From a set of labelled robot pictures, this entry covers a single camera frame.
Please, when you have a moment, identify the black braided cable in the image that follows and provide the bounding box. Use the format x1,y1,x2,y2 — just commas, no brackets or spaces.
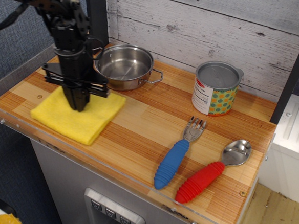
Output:
0,0,29,36

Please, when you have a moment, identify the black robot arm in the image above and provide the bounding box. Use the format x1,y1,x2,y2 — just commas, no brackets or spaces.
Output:
0,0,109,112

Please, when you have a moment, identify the clear acrylic table guard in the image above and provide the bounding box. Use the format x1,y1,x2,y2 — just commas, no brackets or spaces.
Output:
0,57,276,224

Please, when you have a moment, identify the yellow object at corner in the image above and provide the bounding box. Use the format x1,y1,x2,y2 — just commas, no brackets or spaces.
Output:
0,214,22,224

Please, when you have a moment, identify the blue handled fork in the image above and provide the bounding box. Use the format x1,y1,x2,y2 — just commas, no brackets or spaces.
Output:
154,117,207,190

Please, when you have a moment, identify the white cabinet at right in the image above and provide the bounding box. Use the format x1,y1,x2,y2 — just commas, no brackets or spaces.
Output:
258,94,299,203

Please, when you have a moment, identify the toy food can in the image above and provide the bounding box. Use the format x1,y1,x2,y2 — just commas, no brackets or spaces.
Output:
191,61,244,117

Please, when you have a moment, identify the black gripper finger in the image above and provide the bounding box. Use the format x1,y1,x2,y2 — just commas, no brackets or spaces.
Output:
62,86,78,110
75,89,90,112

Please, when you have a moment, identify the silver dispenser button panel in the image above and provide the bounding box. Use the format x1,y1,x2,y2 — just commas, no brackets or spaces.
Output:
84,188,145,224

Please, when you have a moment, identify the black vertical frame post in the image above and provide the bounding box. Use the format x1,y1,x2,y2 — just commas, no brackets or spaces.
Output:
270,54,299,124

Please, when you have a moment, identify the red handled spoon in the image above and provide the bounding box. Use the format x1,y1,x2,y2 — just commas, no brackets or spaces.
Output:
175,139,252,204

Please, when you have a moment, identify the small steel pot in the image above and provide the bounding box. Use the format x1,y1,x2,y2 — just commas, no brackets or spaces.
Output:
94,44,163,91

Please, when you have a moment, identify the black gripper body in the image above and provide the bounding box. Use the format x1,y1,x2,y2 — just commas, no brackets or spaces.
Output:
43,48,109,98

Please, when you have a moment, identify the yellow cloth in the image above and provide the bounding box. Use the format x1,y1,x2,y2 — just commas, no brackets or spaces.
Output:
30,87,126,145

